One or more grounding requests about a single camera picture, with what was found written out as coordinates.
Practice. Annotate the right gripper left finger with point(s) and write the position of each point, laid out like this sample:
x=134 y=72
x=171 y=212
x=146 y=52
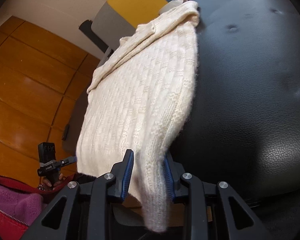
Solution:
x=85 y=211

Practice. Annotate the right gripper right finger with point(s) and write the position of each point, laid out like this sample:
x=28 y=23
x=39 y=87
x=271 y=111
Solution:
x=212 y=211

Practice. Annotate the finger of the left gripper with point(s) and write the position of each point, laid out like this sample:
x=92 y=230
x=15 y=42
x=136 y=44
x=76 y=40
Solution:
x=70 y=160

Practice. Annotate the white knitted sweater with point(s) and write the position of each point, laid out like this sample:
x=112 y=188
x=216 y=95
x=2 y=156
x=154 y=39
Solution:
x=139 y=100

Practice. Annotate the purple knitted garment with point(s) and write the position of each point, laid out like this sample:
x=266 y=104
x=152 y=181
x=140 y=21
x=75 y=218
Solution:
x=23 y=207

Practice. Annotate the red storage bag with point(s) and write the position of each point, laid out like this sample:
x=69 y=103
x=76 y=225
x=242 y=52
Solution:
x=11 y=228

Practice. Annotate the wooden wardrobe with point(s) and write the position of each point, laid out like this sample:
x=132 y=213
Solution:
x=41 y=77

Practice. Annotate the black padded bench seat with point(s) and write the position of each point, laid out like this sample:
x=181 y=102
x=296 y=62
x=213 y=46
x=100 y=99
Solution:
x=244 y=124

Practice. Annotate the multicolour fabric armchair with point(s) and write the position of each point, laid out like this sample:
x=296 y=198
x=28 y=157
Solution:
x=117 y=19

